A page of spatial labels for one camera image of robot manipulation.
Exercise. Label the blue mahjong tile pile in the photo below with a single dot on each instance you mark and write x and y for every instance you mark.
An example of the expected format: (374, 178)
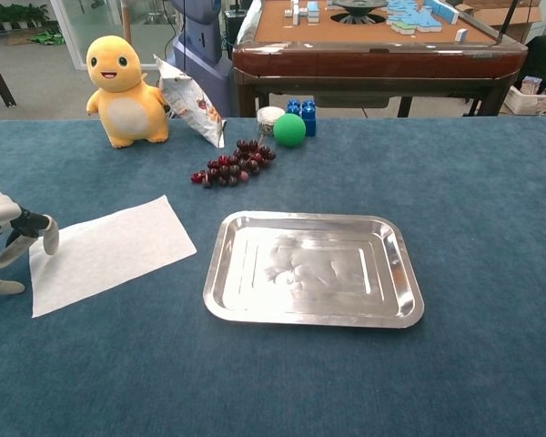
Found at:
(411, 18)

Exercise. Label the red grape bunch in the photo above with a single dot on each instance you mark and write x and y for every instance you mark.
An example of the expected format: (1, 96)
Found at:
(236, 166)

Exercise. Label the long mahjong tile row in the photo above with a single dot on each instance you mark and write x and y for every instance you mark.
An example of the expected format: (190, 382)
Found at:
(446, 11)

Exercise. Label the yellow plush dinosaur toy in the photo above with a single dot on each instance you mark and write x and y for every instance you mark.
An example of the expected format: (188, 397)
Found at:
(123, 114)

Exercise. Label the black bag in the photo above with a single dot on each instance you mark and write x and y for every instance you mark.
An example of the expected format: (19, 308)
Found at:
(543, 59)

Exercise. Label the green object on floor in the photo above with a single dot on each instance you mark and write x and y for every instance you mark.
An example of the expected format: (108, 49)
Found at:
(47, 37)

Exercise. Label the green ball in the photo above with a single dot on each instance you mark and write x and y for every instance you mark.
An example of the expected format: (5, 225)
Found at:
(290, 130)

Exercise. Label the white mahjong tile cluster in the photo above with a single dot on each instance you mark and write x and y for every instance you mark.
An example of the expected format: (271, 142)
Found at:
(307, 13)

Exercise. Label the white paper napkin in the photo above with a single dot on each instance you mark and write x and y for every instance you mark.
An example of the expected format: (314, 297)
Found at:
(114, 255)

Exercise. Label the white storage crate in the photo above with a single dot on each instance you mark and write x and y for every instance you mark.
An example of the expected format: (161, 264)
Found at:
(521, 102)

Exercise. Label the clear jar white lid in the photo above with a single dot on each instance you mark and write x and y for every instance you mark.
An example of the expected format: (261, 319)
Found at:
(268, 117)

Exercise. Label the white snack bag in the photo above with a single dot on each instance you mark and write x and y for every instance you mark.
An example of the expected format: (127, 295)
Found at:
(191, 104)

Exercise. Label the brown mahjong table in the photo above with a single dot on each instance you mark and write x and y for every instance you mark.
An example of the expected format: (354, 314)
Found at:
(368, 59)

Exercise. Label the blue building block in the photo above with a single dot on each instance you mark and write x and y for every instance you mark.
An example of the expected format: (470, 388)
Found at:
(310, 114)

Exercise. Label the stainless steel tray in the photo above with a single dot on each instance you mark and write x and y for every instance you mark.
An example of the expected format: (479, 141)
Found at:
(314, 273)

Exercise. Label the single white mahjong tile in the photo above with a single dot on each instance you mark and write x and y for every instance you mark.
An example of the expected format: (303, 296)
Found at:
(461, 35)

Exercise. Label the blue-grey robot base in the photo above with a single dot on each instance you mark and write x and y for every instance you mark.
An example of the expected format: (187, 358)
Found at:
(202, 45)

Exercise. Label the green potted plants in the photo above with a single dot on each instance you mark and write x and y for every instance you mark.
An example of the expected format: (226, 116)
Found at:
(13, 14)

